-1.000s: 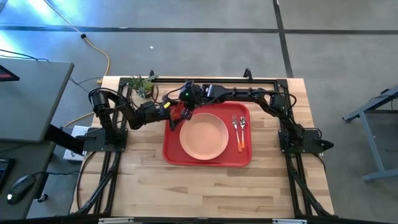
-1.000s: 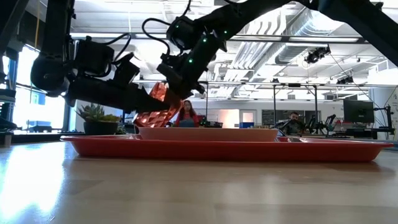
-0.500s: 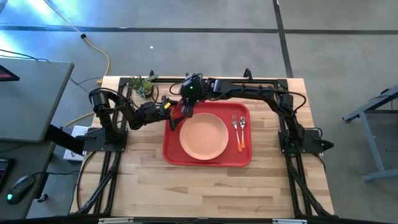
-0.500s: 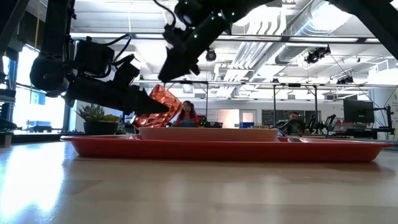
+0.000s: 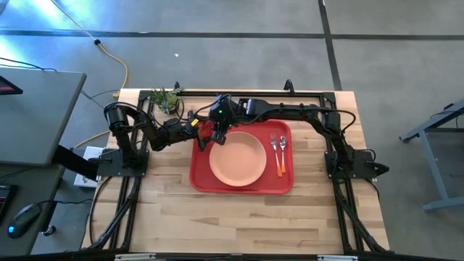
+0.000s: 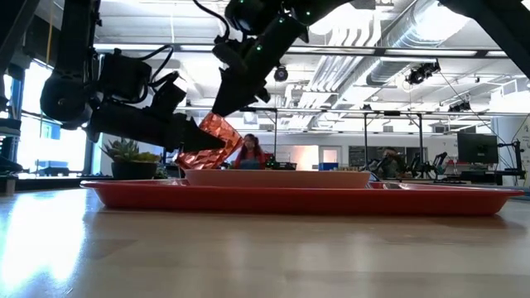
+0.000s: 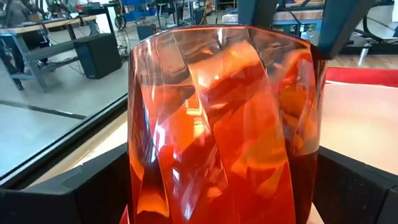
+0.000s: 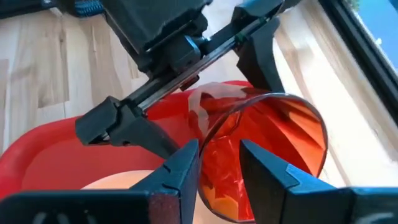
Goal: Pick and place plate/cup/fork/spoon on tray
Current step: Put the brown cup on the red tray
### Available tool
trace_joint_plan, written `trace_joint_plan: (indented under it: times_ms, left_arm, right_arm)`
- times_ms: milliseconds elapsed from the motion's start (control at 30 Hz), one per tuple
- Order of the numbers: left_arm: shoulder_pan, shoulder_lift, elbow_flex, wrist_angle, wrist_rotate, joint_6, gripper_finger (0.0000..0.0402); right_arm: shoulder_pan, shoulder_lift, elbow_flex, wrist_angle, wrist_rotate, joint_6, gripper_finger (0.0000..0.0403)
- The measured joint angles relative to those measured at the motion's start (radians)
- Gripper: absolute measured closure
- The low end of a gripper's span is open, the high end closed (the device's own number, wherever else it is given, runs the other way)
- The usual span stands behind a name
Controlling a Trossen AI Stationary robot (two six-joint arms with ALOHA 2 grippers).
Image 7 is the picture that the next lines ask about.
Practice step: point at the orange faceted plastic cup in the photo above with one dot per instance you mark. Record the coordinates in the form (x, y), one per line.
(217, 124)

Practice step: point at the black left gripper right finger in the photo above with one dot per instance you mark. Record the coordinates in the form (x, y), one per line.
(357, 196)

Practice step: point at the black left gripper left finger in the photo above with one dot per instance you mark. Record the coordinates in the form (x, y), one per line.
(62, 205)

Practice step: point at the red plastic tray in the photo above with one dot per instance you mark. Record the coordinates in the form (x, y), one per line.
(357, 76)

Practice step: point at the blue workbench with wooden top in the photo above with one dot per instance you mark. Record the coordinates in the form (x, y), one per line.
(295, 25)

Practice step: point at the small black box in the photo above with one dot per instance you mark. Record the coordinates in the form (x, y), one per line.
(146, 31)

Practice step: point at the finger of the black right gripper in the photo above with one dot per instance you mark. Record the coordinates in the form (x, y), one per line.
(342, 25)
(256, 12)

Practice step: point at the black aluminium table frame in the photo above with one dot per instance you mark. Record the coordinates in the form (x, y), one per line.
(62, 140)

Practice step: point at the black speaker box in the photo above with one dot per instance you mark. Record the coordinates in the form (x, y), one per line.
(99, 56)

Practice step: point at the person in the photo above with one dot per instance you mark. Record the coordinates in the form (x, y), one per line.
(14, 11)

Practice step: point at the grey workbench with wooden top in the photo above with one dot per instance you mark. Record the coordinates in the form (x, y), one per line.
(34, 56)

